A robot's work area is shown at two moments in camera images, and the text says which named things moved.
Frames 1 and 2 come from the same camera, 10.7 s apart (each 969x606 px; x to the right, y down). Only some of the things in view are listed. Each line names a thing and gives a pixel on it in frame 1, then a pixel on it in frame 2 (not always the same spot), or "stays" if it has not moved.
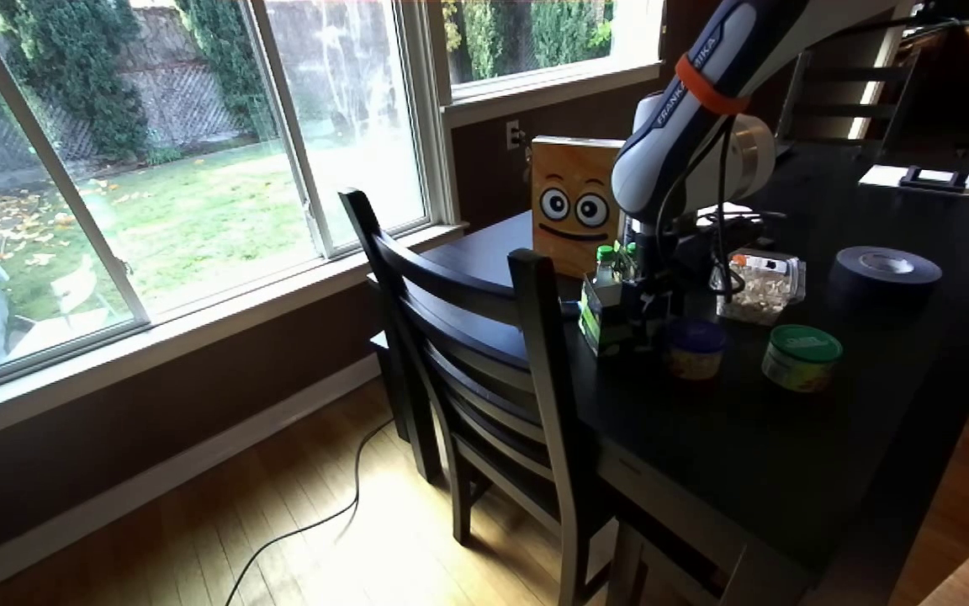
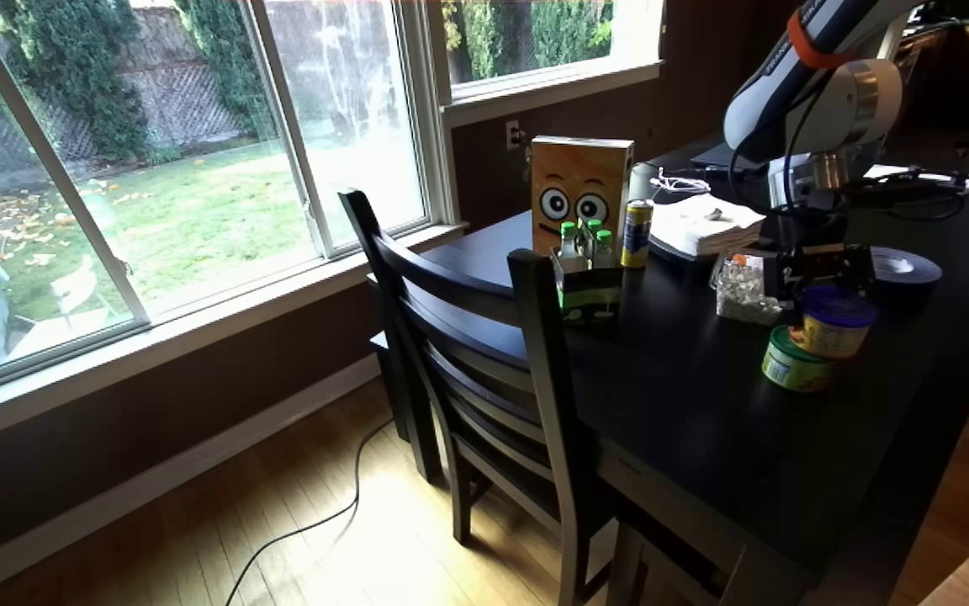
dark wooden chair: (489, 392) stays
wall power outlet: (512, 134) stays
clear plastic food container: (773, 283) stays
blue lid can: (695, 353) → (836, 318)
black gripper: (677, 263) → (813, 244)
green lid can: (800, 357) stays
